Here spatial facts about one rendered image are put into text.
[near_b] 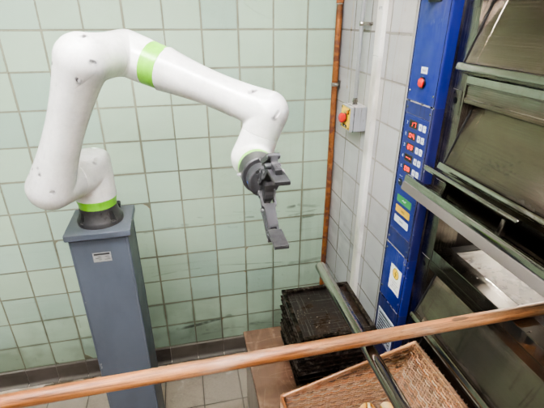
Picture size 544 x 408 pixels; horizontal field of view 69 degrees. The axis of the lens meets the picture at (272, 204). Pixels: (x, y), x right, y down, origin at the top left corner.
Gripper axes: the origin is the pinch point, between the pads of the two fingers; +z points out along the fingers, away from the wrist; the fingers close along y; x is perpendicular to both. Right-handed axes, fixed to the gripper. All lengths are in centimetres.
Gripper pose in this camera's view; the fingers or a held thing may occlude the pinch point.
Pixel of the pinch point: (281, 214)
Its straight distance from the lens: 76.7
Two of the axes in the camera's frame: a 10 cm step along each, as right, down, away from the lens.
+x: -9.8, 0.9, -1.9
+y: 0.0, 9.1, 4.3
